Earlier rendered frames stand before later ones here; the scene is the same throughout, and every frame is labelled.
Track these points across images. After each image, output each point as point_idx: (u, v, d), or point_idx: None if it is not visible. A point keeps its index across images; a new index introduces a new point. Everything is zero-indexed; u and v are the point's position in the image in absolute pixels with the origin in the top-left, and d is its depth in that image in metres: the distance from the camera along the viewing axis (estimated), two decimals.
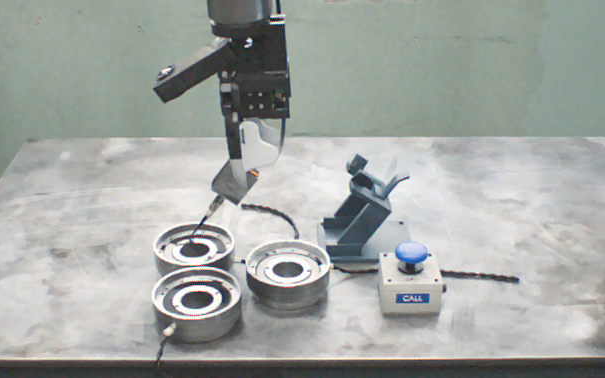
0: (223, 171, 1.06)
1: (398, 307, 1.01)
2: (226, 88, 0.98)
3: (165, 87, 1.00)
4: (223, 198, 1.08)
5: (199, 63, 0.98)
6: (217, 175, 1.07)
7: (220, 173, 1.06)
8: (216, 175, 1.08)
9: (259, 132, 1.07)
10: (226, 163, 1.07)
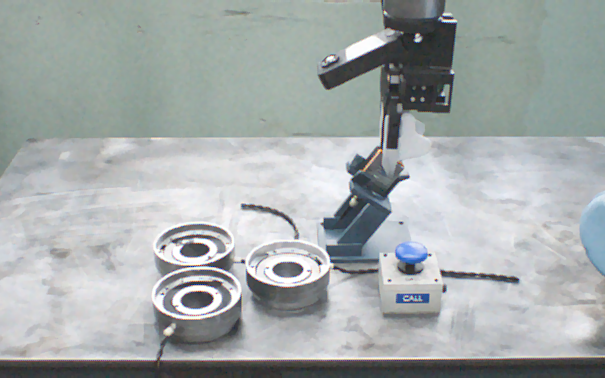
0: (369, 161, 1.10)
1: (398, 307, 1.01)
2: (394, 80, 1.02)
3: (332, 74, 1.03)
4: (369, 188, 1.12)
5: (369, 54, 1.02)
6: (363, 165, 1.11)
7: (367, 164, 1.10)
8: (361, 166, 1.12)
9: None
10: (372, 154, 1.10)
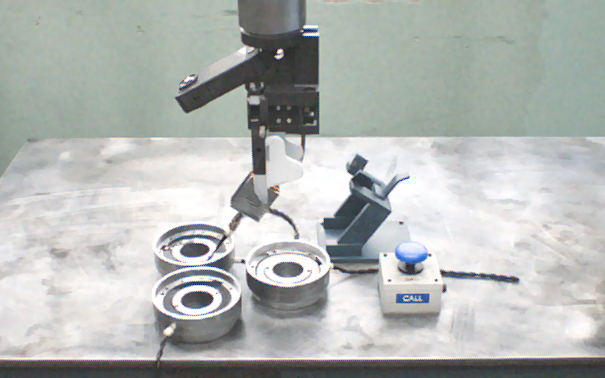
0: (242, 188, 1.01)
1: (398, 307, 1.01)
2: (254, 100, 0.93)
3: (188, 97, 0.95)
4: (244, 216, 1.03)
5: (226, 73, 0.93)
6: (236, 192, 1.03)
7: (240, 189, 1.02)
8: (235, 193, 1.03)
9: None
10: (245, 180, 1.02)
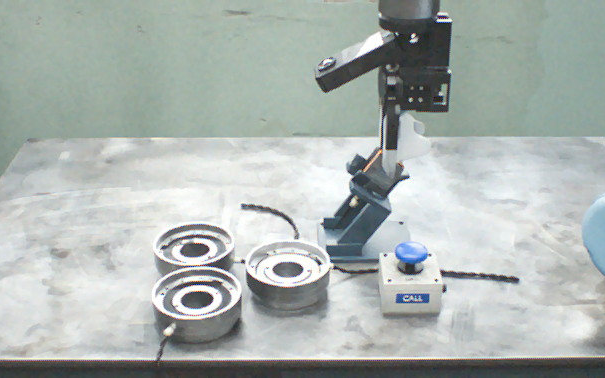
0: (370, 162, 1.10)
1: (398, 307, 1.01)
2: (391, 81, 1.02)
3: (329, 77, 1.03)
4: (369, 189, 1.12)
5: (365, 56, 1.02)
6: (363, 166, 1.11)
7: (367, 165, 1.10)
8: (361, 167, 1.12)
9: None
10: (372, 155, 1.10)
